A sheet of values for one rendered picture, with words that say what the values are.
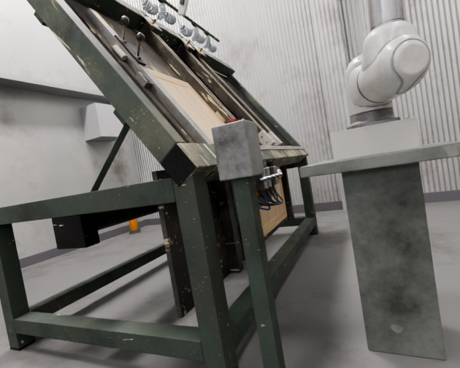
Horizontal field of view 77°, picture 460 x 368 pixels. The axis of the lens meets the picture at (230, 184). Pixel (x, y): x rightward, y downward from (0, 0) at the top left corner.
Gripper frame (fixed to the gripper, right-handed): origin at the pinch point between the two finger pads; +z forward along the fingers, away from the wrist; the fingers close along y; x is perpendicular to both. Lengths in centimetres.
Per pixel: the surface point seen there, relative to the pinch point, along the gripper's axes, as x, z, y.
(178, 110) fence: 5.5, 40.9, -3.0
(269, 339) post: 75, 105, 19
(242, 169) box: 51, 52, 22
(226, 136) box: 43, 43, 22
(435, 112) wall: 139, -20, -310
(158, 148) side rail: 18, 54, 22
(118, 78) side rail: -5.8, 34.1, 22.0
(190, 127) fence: 13.2, 46.5, -3.0
